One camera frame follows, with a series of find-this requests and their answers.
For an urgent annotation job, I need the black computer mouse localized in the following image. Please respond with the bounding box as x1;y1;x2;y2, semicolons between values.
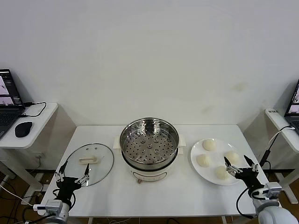
14;121;33;138

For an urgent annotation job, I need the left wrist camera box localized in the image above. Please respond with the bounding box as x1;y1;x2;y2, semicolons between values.
32;200;64;217

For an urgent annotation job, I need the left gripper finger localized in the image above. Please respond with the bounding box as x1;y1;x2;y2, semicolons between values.
75;163;91;186
55;161;68;182

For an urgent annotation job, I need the black laptop cable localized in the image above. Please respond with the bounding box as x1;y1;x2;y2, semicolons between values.
18;101;47;117

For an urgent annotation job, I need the round glass pot lid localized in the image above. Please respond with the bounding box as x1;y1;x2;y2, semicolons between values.
63;143;114;187

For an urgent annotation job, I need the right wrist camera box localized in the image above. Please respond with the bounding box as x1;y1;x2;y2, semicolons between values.
256;182;283;199

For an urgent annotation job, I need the black open laptop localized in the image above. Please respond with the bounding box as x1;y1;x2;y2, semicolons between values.
0;68;26;140
284;78;299;136

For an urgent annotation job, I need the white steamed baozi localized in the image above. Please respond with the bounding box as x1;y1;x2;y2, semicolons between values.
224;151;240;164
196;154;212;168
202;139;217;152
214;165;231;181

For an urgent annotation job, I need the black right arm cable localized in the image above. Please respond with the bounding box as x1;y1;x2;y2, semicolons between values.
235;188;256;219

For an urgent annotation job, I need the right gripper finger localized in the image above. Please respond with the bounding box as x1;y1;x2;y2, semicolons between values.
223;156;243;179
243;154;259;175

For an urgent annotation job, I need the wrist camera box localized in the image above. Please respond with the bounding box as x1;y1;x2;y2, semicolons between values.
256;182;283;199
32;200;64;217

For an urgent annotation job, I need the cream electric cooking pot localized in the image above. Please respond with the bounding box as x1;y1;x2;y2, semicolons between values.
113;135;187;185

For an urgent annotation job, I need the round white plate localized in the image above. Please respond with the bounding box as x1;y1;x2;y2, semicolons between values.
190;138;247;186

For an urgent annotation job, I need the perforated steel steamer basket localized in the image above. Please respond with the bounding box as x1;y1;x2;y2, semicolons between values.
119;118;180;167

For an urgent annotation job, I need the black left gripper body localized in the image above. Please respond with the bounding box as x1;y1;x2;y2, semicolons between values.
57;177;79;202

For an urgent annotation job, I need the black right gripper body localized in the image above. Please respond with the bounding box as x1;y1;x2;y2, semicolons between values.
235;167;266;197

